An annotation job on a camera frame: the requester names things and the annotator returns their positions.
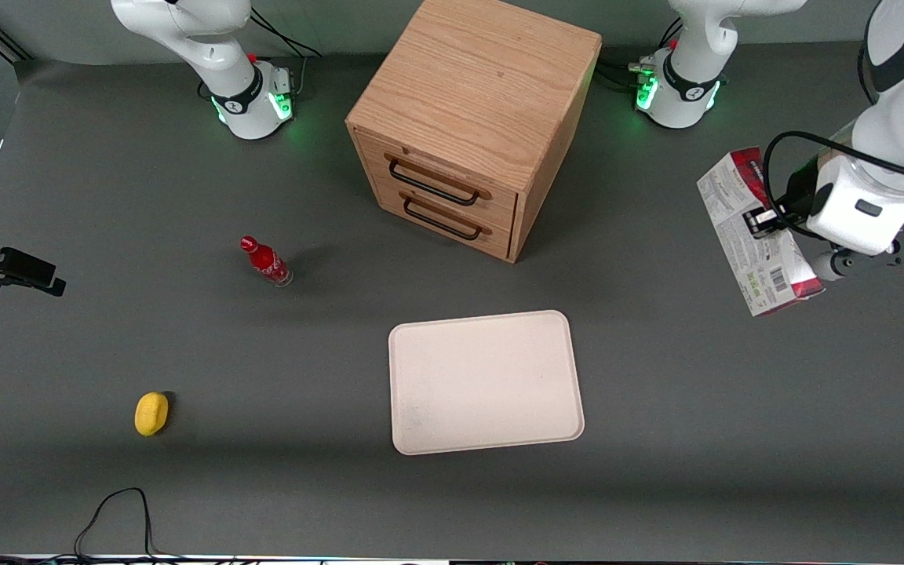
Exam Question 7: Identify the red cookie box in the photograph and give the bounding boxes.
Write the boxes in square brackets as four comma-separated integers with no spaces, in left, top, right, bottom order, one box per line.
[696,147,827,319]

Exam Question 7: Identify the beige plastic tray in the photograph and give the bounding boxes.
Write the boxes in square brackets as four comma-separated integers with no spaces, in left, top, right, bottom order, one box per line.
[388,310,585,456]

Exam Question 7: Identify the yellow lemon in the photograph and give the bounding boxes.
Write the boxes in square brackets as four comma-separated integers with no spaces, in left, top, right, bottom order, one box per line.
[134,392,170,437]

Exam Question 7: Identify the red soda bottle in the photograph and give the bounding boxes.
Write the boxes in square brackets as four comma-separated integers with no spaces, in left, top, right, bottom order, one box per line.
[239,235,294,288]

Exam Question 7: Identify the black stand bar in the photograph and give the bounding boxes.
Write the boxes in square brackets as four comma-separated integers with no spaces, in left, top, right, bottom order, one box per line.
[0,9,34,64]

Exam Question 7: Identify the wooden lower drawer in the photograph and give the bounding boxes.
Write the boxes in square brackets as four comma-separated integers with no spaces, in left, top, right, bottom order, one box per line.
[374,179,514,261]

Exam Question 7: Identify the wooden drawer cabinet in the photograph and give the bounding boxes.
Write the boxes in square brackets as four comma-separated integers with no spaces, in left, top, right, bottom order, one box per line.
[345,0,603,264]

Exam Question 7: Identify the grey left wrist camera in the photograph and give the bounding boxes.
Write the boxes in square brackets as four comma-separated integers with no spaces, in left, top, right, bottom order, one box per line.
[813,221,904,283]

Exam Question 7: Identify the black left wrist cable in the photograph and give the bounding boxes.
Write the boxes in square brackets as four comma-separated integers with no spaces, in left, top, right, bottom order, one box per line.
[763,130,904,238]

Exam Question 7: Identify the black left base cables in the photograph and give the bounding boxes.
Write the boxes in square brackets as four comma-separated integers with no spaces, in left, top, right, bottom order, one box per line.
[593,17,685,93]

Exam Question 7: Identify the black base cables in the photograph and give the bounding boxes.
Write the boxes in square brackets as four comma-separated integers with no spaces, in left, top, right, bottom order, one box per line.
[248,8,324,100]
[593,17,685,93]

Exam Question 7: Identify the black looped table cable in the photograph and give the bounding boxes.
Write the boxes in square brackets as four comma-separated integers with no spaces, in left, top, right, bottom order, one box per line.
[74,487,186,563]

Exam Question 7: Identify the black lower drawer handle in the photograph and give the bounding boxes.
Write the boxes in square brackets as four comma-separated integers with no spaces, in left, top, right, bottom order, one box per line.
[401,191,493,241]

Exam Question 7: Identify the black drawer handle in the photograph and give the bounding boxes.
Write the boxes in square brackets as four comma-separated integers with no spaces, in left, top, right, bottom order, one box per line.
[401,191,493,241]
[386,154,493,208]

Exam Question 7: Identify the black upper drawer handle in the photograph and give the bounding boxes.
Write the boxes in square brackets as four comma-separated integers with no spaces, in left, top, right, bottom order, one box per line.
[386,154,493,208]

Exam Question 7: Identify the black right base cables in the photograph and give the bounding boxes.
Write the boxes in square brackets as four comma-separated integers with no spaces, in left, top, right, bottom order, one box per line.
[248,8,324,100]

